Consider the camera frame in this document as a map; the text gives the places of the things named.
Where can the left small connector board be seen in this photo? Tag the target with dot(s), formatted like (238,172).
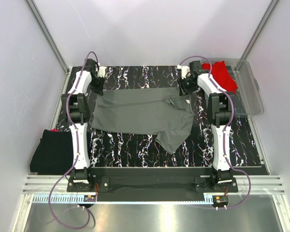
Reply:
(90,198)

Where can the white cable duct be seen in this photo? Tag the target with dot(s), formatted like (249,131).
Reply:
(59,198)
(209,198)

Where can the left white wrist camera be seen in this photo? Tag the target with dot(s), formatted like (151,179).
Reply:
(102,71)

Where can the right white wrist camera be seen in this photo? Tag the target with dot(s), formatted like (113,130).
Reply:
(185,71)

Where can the right white cable duct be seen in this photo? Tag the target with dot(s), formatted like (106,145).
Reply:
(209,198)

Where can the grey t shirt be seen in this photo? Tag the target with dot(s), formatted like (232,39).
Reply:
(162,112)

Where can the right aluminium frame post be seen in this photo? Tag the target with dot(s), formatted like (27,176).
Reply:
(260,27)

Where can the right small connector board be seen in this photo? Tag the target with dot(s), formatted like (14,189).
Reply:
(220,201)

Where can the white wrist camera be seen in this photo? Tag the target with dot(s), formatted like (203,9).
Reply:
(102,71)
(185,71)

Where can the clear plastic bin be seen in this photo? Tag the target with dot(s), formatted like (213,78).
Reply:
(247,101)

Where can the left aluminium frame post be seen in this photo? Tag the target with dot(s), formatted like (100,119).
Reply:
(47,35)

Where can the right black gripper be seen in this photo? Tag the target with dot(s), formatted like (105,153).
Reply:
(182,89)

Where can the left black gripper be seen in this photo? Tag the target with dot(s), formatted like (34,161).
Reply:
(98,90)

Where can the front aluminium rail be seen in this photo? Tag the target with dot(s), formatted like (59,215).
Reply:
(260,184)

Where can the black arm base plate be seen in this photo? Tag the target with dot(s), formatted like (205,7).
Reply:
(158,185)

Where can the small connector board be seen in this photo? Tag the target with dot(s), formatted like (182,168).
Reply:
(90,198)
(220,201)

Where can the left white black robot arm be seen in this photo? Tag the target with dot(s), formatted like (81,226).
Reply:
(76,110)

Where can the black folded t shirt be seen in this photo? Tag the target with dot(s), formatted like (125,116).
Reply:
(54,153)

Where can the pink folded t shirt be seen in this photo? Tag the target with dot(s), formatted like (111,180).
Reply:
(54,130)

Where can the left white cable duct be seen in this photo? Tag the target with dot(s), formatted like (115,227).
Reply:
(59,198)

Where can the red t shirt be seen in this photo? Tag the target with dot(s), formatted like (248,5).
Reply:
(221,77)

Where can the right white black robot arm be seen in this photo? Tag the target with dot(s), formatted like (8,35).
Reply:
(220,112)

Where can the aluminium frame post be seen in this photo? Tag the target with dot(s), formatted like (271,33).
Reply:
(47,35)
(260,27)

